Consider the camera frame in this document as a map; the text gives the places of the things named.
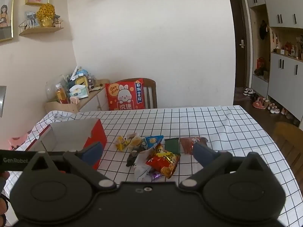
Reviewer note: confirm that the gold ornament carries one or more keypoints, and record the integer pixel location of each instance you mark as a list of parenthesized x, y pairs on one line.
[(46, 14)]

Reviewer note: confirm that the person's left hand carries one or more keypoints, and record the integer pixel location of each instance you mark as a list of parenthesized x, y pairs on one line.
[(3, 205)]

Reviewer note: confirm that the pink spotted cloth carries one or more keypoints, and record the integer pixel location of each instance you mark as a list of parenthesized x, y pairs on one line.
[(17, 143)]

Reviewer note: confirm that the large framed wall poster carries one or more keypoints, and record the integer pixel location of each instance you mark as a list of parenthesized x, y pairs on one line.
[(6, 11)]

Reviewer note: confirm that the group of shelf ornaments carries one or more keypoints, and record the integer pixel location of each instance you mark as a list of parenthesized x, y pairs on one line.
[(287, 48)]

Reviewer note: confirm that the dark narrow snack packet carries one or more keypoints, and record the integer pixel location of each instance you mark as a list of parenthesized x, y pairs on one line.
[(131, 159)]

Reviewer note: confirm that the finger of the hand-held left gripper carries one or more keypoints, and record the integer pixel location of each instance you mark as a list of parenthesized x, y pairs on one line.
[(56, 155)]

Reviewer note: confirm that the clear pastry packet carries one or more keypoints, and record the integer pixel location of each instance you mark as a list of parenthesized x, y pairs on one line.
[(135, 140)]

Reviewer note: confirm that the small dark figurine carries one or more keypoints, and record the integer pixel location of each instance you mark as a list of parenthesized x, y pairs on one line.
[(58, 20)]

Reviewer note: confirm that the red cardboard box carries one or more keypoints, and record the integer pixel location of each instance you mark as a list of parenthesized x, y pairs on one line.
[(94, 132)]

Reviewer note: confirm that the blue snack packet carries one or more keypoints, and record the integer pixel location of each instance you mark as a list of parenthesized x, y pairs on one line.
[(152, 141)]

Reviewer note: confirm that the wooden side cabinet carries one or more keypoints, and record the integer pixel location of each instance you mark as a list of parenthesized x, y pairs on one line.
[(92, 101)]

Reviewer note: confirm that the clear plastic container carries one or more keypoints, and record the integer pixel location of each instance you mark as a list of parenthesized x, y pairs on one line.
[(91, 80)]

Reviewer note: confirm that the wooden wall shelf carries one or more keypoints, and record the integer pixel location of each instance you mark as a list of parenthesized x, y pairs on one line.
[(40, 30)]

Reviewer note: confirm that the red yellow chip bag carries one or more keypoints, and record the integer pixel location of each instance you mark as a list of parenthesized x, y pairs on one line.
[(163, 163)]

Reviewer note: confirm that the white snack packet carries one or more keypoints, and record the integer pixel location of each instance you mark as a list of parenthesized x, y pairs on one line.
[(142, 170)]

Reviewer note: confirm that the tall grey cabinet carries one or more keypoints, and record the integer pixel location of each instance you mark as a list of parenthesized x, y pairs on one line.
[(284, 75)]

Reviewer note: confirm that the red rabbit cushion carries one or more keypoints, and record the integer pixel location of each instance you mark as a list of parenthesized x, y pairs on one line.
[(124, 94)]

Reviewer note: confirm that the blue round container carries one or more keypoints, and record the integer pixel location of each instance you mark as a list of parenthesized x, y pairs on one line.
[(82, 71)]

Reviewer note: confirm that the checked tablecloth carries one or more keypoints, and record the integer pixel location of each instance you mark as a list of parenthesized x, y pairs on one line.
[(213, 123)]

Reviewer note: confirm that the black hanging hat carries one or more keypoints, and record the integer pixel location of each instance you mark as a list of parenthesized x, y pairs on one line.
[(263, 29)]

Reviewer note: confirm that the orange drink bottle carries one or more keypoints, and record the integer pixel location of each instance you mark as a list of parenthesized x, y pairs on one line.
[(61, 94)]

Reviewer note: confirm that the slatted wooden chair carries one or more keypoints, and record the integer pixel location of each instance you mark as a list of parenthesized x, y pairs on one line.
[(151, 94)]

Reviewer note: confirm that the brown snack packet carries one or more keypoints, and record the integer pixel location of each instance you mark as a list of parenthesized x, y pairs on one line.
[(187, 146)]

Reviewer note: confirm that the standing photo card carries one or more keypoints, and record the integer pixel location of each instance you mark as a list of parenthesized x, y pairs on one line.
[(32, 18)]

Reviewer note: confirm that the dark door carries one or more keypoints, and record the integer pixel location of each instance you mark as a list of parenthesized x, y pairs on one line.
[(238, 40)]

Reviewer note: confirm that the tissue pack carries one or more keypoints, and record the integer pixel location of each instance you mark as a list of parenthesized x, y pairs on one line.
[(79, 91)]

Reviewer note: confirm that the flat beige packet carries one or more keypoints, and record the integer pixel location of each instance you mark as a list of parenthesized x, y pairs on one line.
[(98, 88)]

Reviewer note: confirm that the yellow snack packet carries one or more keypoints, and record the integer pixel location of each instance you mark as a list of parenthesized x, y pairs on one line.
[(121, 143)]

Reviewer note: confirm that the green snack packet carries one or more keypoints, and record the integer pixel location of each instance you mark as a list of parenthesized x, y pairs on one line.
[(172, 146)]

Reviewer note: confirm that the clear glass jar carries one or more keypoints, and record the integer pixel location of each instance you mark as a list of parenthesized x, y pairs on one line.
[(51, 87)]

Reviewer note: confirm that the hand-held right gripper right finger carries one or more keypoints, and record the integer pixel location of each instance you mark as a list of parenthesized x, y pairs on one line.
[(201, 155)]

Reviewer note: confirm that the purple candy packet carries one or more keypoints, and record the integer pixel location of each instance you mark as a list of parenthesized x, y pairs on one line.
[(156, 176)]

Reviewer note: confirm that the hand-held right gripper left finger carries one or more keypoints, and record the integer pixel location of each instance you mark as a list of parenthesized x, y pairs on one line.
[(93, 151)]

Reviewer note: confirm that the white tube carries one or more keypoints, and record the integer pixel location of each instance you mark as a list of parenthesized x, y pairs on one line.
[(74, 73)]

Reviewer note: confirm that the yellow green box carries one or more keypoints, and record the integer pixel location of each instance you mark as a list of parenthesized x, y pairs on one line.
[(82, 80)]

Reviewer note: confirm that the row of shoes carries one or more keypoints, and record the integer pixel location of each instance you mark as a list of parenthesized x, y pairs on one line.
[(259, 104)]

